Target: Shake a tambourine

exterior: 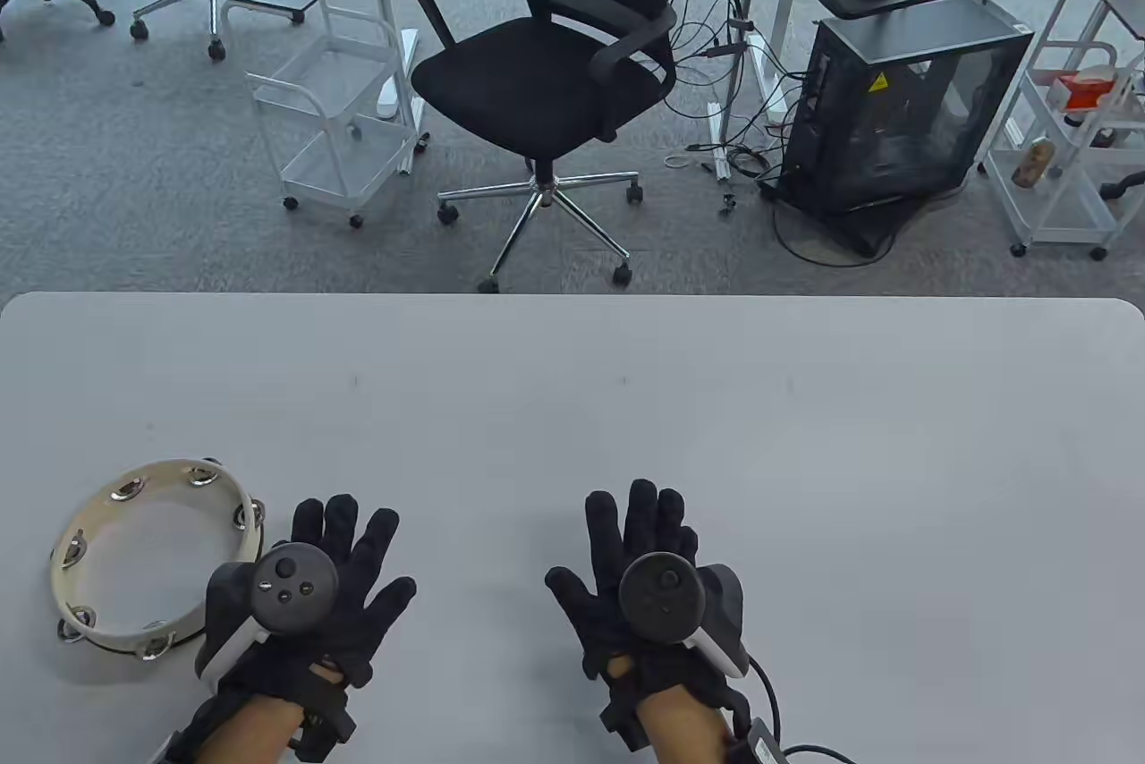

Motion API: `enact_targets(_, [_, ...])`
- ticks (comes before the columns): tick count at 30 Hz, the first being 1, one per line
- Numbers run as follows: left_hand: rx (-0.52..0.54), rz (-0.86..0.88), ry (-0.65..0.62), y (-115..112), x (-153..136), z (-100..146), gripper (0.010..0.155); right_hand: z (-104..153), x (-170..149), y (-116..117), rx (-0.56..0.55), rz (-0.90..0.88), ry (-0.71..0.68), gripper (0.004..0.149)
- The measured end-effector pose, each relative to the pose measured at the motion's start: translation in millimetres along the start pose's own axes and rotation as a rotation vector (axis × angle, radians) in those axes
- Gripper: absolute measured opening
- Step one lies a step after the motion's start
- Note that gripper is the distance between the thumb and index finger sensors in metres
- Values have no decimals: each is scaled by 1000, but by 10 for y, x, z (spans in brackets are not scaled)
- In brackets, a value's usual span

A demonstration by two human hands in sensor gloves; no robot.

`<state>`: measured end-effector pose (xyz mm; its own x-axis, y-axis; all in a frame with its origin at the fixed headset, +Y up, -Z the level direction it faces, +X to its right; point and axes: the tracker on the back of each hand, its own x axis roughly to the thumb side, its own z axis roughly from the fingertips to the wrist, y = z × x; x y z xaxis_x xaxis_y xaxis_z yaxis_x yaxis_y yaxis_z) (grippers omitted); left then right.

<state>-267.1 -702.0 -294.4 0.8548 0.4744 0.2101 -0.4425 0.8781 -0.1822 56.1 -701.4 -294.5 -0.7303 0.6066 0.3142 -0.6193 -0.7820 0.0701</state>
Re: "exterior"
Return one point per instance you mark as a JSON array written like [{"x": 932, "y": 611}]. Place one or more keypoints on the grey hand controller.
[
  {"x": 291, "y": 589},
  {"x": 662, "y": 598}
]

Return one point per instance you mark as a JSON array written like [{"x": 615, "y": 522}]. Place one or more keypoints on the red and white box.
[{"x": 1082, "y": 89}]

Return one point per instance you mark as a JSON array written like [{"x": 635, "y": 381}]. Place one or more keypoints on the person's right thumb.
[{"x": 568, "y": 592}]

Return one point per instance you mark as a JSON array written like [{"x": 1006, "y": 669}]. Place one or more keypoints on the person's right middle finger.
[{"x": 644, "y": 518}]

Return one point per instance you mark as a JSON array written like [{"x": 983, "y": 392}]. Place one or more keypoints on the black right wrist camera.
[{"x": 756, "y": 744}]

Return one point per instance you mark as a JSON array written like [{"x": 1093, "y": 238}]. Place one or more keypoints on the person's left forearm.
[{"x": 250, "y": 733}]

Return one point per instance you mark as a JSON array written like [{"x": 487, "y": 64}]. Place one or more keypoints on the grey left hand controller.
[{"x": 291, "y": 589}]

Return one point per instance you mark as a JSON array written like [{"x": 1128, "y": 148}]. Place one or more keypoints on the white tambourine with metal jingles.
[{"x": 89, "y": 616}]

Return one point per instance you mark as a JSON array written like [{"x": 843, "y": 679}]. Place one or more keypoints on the black mesh office chair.
[{"x": 537, "y": 84}]

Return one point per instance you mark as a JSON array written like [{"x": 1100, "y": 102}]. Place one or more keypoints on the person's right forearm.
[{"x": 684, "y": 728}]

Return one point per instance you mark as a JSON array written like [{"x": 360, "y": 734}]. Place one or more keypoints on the brown bottle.
[{"x": 1031, "y": 165}]

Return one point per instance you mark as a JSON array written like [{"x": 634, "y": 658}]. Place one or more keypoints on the black left wrist mount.
[{"x": 324, "y": 715}]

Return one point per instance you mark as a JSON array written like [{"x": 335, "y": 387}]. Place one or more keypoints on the grey right hand controller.
[{"x": 662, "y": 598}]

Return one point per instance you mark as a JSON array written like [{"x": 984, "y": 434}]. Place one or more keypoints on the person's left hand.
[{"x": 362, "y": 572}]

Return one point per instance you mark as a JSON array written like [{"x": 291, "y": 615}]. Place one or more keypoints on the black computer tower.
[{"x": 903, "y": 111}]

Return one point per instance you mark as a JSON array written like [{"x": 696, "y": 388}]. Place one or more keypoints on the person's left middle finger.
[{"x": 343, "y": 524}]

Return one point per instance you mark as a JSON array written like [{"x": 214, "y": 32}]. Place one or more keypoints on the person's right hand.
[{"x": 601, "y": 612}]

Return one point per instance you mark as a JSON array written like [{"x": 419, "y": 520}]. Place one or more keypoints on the person's left thumb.
[{"x": 392, "y": 598}]

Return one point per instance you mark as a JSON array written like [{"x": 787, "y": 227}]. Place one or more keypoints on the person's right little finger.
[{"x": 689, "y": 546}]

